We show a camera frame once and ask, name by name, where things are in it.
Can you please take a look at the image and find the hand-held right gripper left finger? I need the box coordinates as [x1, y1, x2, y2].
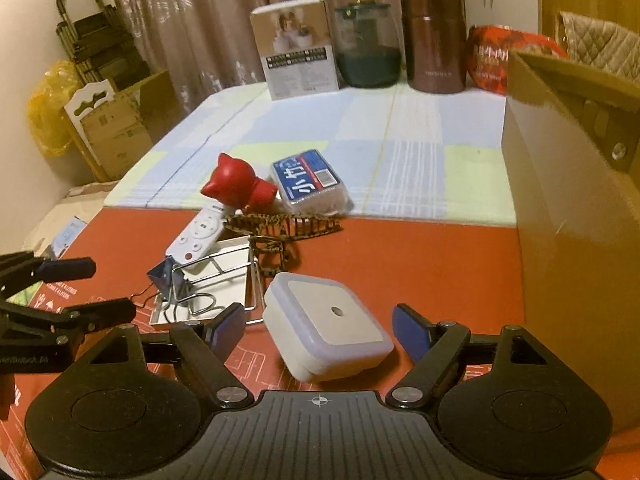
[75, 303, 252, 408]

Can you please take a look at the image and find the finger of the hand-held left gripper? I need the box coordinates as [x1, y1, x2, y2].
[0, 297, 137, 346]
[0, 252, 97, 293]

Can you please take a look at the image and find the white ornate board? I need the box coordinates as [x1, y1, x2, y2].
[62, 79, 118, 181]

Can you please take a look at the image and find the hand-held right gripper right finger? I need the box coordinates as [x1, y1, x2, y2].
[390, 304, 566, 408]

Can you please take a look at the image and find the clear plastic box blue label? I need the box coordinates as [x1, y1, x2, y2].
[271, 148, 353, 216]

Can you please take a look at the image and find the white square night light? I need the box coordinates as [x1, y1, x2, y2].
[262, 271, 396, 382]

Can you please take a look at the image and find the white remote control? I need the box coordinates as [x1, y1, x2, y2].
[165, 205, 221, 264]

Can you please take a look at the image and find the red food packet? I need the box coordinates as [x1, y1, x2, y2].
[467, 25, 568, 98]

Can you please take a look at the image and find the blue binder clip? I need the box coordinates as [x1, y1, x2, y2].
[147, 259, 184, 302]

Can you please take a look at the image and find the chrome wire rack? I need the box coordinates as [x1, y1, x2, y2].
[132, 240, 266, 328]

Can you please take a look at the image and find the brown thermos flask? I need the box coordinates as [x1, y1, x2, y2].
[399, 0, 467, 94]

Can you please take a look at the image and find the quilted beige chair cover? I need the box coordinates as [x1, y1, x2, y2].
[557, 10, 640, 78]

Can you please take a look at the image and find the pale checked tablecloth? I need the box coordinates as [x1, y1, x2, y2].
[102, 82, 518, 228]

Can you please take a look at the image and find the white product box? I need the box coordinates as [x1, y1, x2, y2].
[250, 0, 342, 101]

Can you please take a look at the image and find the leopard print hair clip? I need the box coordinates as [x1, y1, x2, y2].
[222, 211, 344, 278]

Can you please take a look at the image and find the red cat figurine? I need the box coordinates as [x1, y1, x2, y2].
[200, 152, 278, 211]

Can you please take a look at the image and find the green glass jar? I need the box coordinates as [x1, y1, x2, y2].
[334, 2, 401, 88]

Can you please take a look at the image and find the brown cardboard carton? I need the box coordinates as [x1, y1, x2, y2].
[80, 70, 181, 181]

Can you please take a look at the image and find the beige patterned curtain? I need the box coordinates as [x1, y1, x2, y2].
[105, 0, 463, 111]

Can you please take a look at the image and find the brown cardboard box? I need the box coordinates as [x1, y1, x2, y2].
[501, 50, 640, 436]

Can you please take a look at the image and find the yellow plastic bag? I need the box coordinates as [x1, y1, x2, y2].
[27, 60, 83, 158]

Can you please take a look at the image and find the small colourful booklet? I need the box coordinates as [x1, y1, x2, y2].
[47, 215, 88, 261]

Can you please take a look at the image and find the red printed mat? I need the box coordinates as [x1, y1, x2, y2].
[0, 207, 640, 480]

